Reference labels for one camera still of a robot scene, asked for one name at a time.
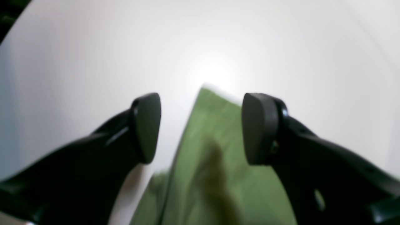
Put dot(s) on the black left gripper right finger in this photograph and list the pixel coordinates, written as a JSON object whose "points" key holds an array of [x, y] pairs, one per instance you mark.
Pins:
{"points": [[326, 184]]}

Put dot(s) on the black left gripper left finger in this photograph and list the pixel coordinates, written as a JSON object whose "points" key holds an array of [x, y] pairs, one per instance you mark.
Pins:
{"points": [[78, 183]]}

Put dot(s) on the green t-shirt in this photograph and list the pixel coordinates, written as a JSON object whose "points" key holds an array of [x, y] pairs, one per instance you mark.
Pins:
{"points": [[210, 181]]}

